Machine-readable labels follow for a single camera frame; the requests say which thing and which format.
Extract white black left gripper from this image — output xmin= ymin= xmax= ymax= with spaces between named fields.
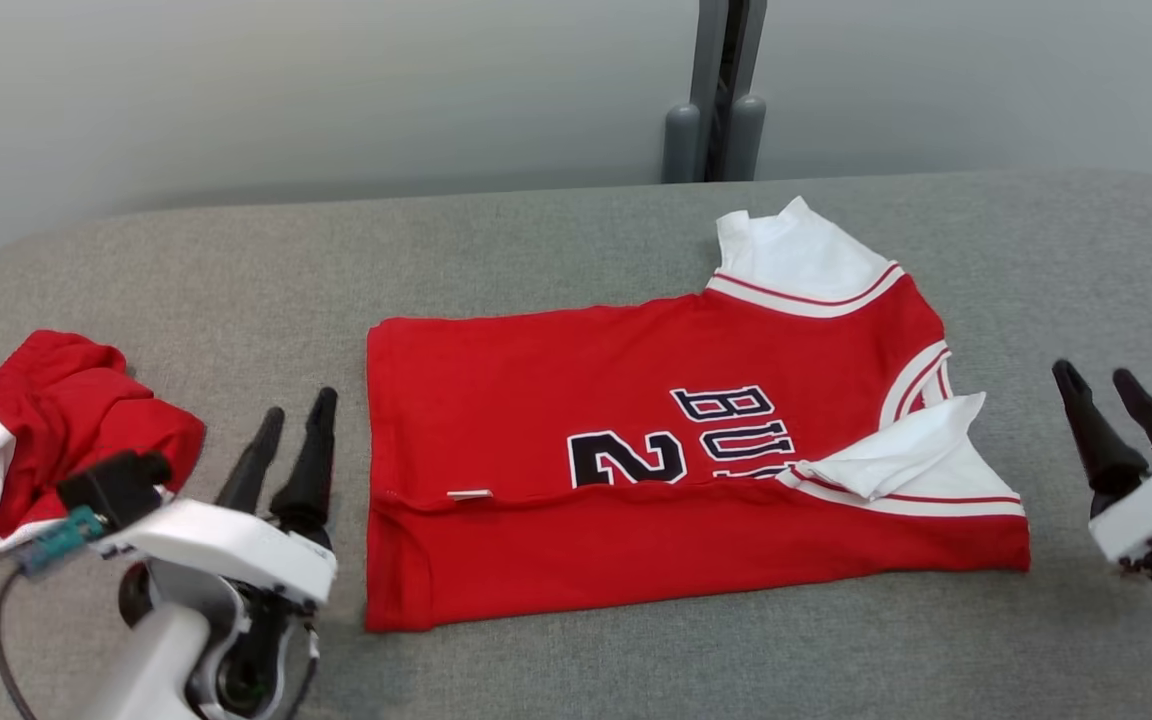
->
xmin=94 ymin=386 xmax=340 ymax=613

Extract red shorts white waistband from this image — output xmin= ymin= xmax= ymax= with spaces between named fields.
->
xmin=0 ymin=329 xmax=208 ymax=559

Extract red basketball jersey white sleeves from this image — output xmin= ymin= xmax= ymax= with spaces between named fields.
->
xmin=364 ymin=196 xmax=1033 ymax=635

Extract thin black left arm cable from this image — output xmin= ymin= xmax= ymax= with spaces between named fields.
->
xmin=276 ymin=615 xmax=324 ymax=720

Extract left camera cable teal plug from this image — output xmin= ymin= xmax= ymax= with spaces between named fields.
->
xmin=0 ymin=503 xmax=109 ymax=720

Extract dark grey partition post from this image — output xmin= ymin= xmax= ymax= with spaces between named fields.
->
xmin=691 ymin=0 xmax=769 ymax=183

